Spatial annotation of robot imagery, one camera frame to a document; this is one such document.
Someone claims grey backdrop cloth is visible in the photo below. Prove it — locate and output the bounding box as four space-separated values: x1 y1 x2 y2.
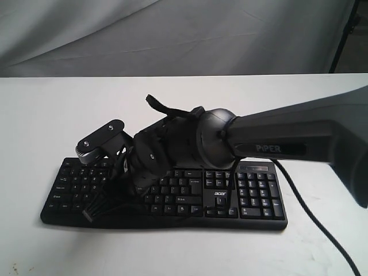
1 1 354 77

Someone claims black acer keyboard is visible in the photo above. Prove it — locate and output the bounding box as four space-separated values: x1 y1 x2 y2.
40 158 288 231

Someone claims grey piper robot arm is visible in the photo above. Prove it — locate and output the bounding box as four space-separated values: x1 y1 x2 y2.
76 87 367 221

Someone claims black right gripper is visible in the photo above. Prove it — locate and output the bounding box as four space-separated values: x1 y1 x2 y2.
82 113 202 223

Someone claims black stand pole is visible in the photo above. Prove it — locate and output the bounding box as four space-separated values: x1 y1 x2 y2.
328 1 367 74

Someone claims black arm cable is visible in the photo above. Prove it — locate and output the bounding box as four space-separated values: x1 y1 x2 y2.
275 159 362 276

